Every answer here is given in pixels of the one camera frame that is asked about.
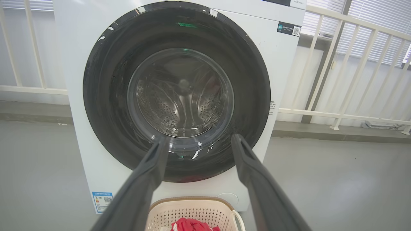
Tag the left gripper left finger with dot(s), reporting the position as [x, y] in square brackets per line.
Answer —
[135, 199]

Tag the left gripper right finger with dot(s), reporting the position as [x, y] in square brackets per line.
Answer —
[266, 199]

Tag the red garment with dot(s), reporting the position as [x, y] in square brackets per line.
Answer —
[192, 225]

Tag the washing machine glass door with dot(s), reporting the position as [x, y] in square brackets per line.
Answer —
[106, 96]

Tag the cream perforated laundry basket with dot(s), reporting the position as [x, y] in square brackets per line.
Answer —
[199, 210]

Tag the white front-load washing machine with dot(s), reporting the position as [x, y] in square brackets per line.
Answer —
[74, 64]

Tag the white railing fence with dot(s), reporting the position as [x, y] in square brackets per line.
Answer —
[340, 115]
[32, 90]

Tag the grey metal floor plate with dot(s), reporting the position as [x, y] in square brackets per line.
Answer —
[379, 125]

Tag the white window blind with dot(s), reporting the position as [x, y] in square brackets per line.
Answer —
[38, 4]
[375, 12]

